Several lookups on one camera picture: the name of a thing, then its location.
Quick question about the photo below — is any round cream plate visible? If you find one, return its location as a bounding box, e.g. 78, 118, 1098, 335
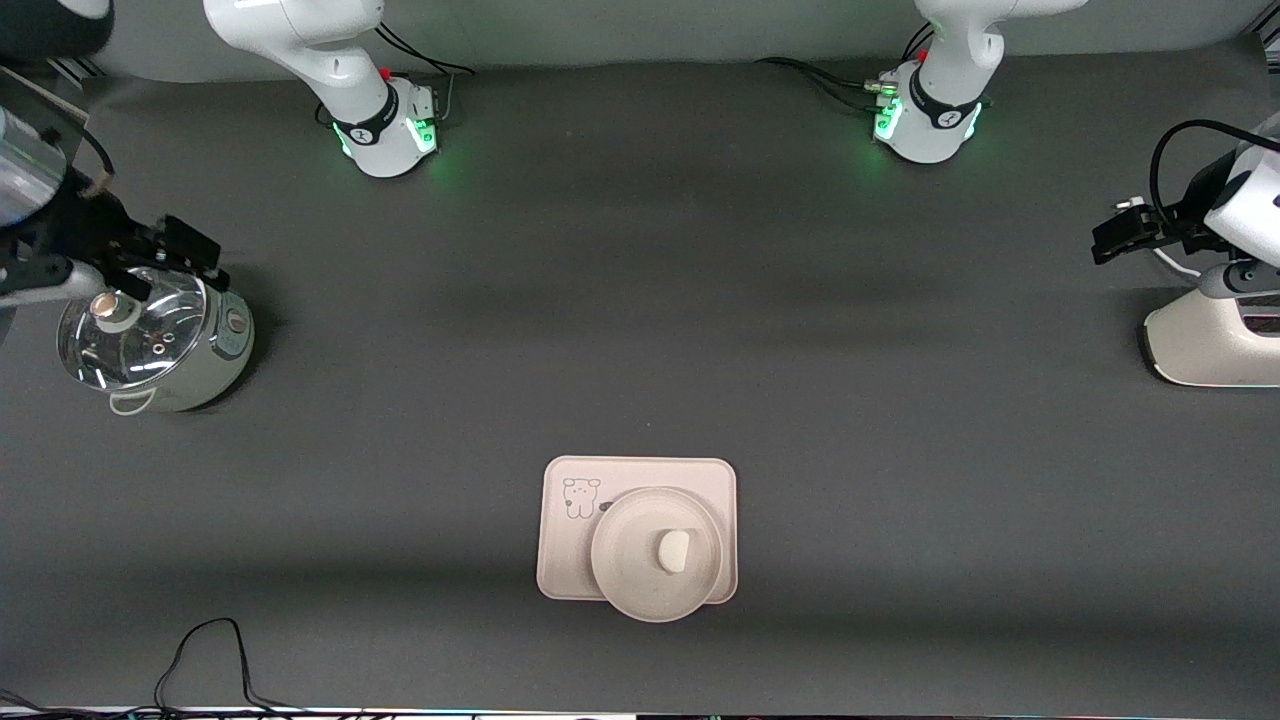
590, 486, 724, 623

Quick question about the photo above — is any cream tray with rabbit print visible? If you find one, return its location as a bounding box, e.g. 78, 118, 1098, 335
537, 456, 739, 605

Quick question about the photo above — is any glass pot lid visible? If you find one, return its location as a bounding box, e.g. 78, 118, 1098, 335
57, 268, 209, 391

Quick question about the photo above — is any steel pot with glass lid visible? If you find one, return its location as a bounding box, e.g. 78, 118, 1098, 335
100, 275, 257, 415

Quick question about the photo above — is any white countertop appliance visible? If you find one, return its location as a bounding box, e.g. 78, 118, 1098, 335
1142, 288, 1280, 389

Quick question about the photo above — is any dark grey table mat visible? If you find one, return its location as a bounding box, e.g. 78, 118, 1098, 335
0, 40, 1280, 713

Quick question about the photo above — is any white power plug cord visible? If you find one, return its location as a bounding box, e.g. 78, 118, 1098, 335
1115, 197, 1203, 278

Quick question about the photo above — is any black right arm base cable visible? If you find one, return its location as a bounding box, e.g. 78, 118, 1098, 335
375, 18, 477, 123

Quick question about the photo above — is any black arm base cable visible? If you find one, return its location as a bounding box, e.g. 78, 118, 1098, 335
375, 18, 477, 123
754, 24, 936, 113

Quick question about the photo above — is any black left arm base cable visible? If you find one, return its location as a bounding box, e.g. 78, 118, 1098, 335
754, 24, 936, 113

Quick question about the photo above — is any black looped floor cable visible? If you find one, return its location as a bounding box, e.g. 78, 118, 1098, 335
153, 617, 306, 714

